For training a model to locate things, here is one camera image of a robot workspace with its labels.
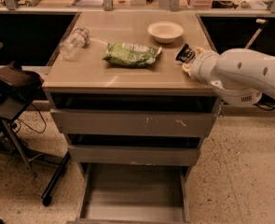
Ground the grey drawer cabinet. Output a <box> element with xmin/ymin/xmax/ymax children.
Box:
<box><xmin>42</xmin><ymin>10</ymin><xmax>231</xmax><ymax>224</ymax></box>

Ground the green chip bag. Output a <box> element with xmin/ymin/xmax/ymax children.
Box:
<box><xmin>103</xmin><ymin>42</ymin><xmax>162</xmax><ymax>68</ymax></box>

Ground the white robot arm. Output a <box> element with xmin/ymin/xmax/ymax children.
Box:
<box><xmin>183</xmin><ymin>49</ymin><xmax>275</xmax><ymax>107</ymax></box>

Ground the white stick with tip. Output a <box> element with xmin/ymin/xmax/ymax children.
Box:
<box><xmin>245</xmin><ymin>19</ymin><xmax>268</xmax><ymax>49</ymax></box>

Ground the middle grey drawer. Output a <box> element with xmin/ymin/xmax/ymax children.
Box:
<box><xmin>68</xmin><ymin>145</ymin><xmax>199</xmax><ymax>166</ymax></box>

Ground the black stand with headset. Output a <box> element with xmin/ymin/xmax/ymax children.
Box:
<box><xmin>0</xmin><ymin>40</ymin><xmax>72</xmax><ymax>207</ymax></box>

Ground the bottom grey drawer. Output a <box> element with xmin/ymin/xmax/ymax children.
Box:
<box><xmin>66</xmin><ymin>164</ymin><xmax>189</xmax><ymax>224</ymax></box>

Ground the clear plastic water bottle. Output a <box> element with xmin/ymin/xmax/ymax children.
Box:
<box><xmin>60</xmin><ymin>27</ymin><xmax>89</xmax><ymax>61</ymax></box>

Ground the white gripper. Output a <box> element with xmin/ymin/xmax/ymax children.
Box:
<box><xmin>182</xmin><ymin>47</ymin><xmax>219</xmax><ymax>85</ymax></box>

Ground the grey drawer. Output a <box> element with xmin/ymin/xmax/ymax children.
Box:
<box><xmin>68</xmin><ymin>145</ymin><xmax>199</xmax><ymax>166</ymax></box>
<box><xmin>51</xmin><ymin>109</ymin><xmax>215</xmax><ymax>137</ymax></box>
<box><xmin>66</xmin><ymin>164</ymin><xmax>189</xmax><ymax>224</ymax></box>

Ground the top grey drawer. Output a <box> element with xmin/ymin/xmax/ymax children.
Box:
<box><xmin>51</xmin><ymin>109</ymin><xmax>215</xmax><ymax>137</ymax></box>

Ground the black cable on floor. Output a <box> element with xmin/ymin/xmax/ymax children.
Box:
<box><xmin>17</xmin><ymin>102</ymin><xmax>48</xmax><ymax>134</ymax></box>

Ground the white bowl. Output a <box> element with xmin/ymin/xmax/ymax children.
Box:
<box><xmin>147</xmin><ymin>21</ymin><xmax>184</xmax><ymax>44</ymax></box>

